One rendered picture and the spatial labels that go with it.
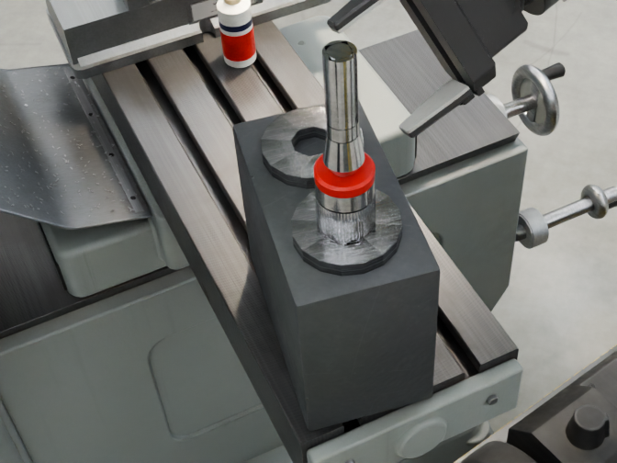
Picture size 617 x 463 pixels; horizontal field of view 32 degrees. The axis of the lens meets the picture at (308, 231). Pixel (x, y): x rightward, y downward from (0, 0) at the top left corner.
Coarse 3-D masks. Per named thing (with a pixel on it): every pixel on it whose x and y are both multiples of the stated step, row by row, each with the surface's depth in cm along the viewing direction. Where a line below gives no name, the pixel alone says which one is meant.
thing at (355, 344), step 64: (256, 128) 95; (320, 128) 93; (256, 192) 90; (384, 192) 89; (256, 256) 103; (320, 256) 83; (384, 256) 83; (320, 320) 84; (384, 320) 86; (320, 384) 90; (384, 384) 93
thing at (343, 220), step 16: (320, 192) 81; (368, 192) 81; (320, 208) 82; (336, 208) 81; (352, 208) 81; (368, 208) 82; (320, 224) 84; (336, 224) 82; (352, 224) 82; (368, 224) 83; (336, 240) 84; (352, 240) 84
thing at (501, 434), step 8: (616, 344) 161; (608, 352) 161; (600, 360) 160; (584, 368) 159; (576, 376) 158; (568, 384) 157; (552, 392) 156; (544, 400) 156; (536, 408) 155; (520, 416) 154; (512, 424) 153; (496, 432) 153; (504, 432) 152; (488, 440) 152; (496, 440) 152; (504, 440) 152; (464, 456) 150
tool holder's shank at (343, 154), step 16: (336, 48) 73; (352, 48) 72; (336, 64) 72; (352, 64) 72; (336, 80) 73; (352, 80) 73; (336, 96) 74; (352, 96) 74; (336, 112) 75; (352, 112) 75; (336, 128) 76; (352, 128) 76; (336, 144) 77; (352, 144) 77; (336, 160) 78; (352, 160) 78
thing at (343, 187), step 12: (324, 168) 81; (360, 168) 80; (372, 168) 80; (324, 180) 80; (336, 180) 80; (348, 180) 80; (360, 180) 80; (372, 180) 80; (324, 192) 80; (336, 192) 80; (348, 192) 79; (360, 192) 80
